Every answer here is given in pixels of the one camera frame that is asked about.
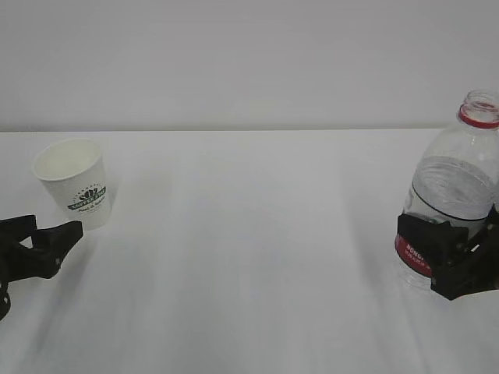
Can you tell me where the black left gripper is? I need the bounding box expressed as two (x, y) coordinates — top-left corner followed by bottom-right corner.
(1, 215), (83, 319)

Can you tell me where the white paper coffee cup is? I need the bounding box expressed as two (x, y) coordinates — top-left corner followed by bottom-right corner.
(33, 138), (111, 231)

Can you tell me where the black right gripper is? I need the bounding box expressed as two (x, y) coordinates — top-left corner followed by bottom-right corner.
(397, 207), (498, 301)

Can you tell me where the clear red-label water bottle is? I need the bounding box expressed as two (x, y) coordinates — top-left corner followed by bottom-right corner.
(397, 90), (498, 291)

